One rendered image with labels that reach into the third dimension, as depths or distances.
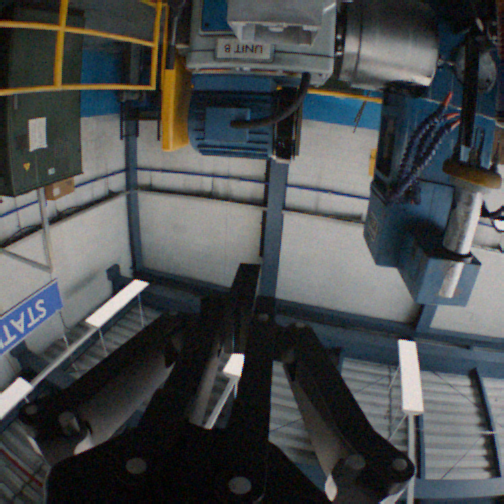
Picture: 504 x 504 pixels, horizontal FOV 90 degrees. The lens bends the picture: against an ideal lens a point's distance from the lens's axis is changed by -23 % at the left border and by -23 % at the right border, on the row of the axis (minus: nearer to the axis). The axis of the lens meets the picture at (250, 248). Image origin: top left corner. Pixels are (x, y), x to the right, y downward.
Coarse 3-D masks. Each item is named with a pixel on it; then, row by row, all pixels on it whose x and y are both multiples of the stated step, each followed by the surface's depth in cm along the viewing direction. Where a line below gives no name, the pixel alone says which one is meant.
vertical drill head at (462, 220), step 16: (480, 144) 71; (448, 160) 71; (480, 160) 72; (496, 160) 63; (464, 176) 66; (480, 176) 63; (496, 176) 62; (464, 192) 70; (480, 192) 67; (464, 208) 71; (480, 208) 71; (448, 224) 77; (464, 224) 72; (448, 240) 77; (464, 240) 74; (448, 272) 79; (448, 288) 80
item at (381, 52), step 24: (360, 0) 48; (384, 0) 47; (408, 0) 47; (360, 24) 49; (384, 24) 48; (408, 24) 47; (432, 24) 46; (336, 48) 59; (360, 48) 52; (384, 48) 50; (408, 48) 49; (432, 48) 48; (336, 72) 68; (360, 72) 57; (384, 72) 55; (408, 72) 53; (432, 72) 51; (408, 96) 62
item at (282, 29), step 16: (240, 0) 27; (256, 0) 27; (272, 0) 27; (288, 0) 26; (304, 0) 26; (320, 0) 26; (240, 16) 28; (256, 16) 27; (272, 16) 27; (288, 16) 27; (304, 16) 27; (320, 16) 27; (240, 32) 35; (256, 32) 38; (272, 32) 37; (288, 32) 37; (304, 32) 36
